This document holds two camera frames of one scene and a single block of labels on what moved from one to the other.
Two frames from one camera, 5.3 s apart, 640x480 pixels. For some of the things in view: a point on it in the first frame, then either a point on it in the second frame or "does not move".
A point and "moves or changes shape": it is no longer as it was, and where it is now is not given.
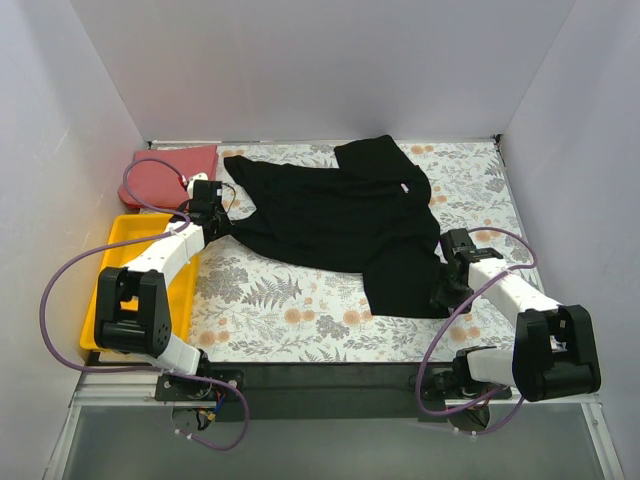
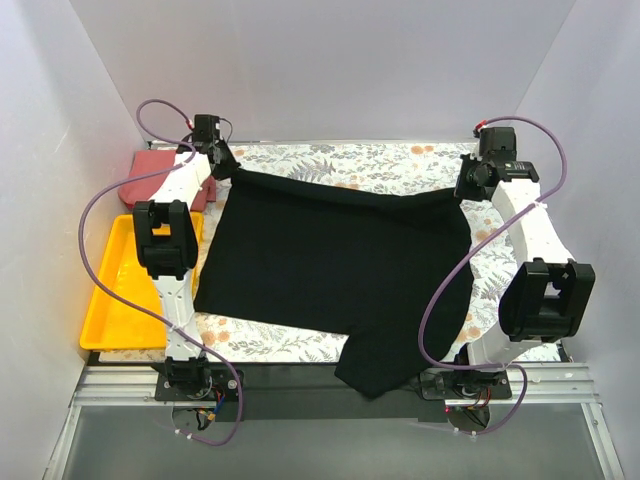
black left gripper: (216, 226) to (223, 161)
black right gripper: (451, 288) to (465, 183)
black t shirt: (368, 219) moves or changes shape
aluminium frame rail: (103, 389) does not move
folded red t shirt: (158, 185) does not move
